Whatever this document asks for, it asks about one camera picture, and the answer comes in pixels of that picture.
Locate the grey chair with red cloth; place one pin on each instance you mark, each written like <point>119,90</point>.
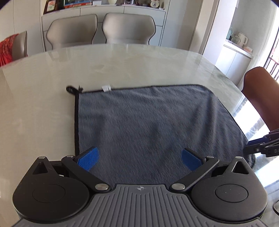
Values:
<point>19,48</point>

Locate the stack of books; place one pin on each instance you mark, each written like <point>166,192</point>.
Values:
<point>75,3</point>

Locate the white kettle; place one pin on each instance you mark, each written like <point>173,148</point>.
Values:
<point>240,39</point>

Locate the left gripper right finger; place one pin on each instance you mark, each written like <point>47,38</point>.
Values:
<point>199,166</point>

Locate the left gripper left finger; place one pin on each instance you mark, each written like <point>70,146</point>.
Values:
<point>79,167</point>

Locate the blue grey microfibre towel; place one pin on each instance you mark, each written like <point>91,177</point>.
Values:
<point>140,133</point>

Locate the red patterned cloth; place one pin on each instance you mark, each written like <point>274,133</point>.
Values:
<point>6,50</point>

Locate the grey chair right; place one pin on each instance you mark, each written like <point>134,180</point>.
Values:
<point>121,28</point>

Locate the brown leather chair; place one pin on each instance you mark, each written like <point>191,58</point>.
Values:
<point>262,91</point>

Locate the small alarm clock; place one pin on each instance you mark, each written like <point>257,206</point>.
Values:
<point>155,4</point>

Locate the grey chair left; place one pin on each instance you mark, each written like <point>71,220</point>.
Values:
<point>72,31</point>

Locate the dark picture frame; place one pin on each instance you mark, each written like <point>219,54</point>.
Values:
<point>51,6</point>

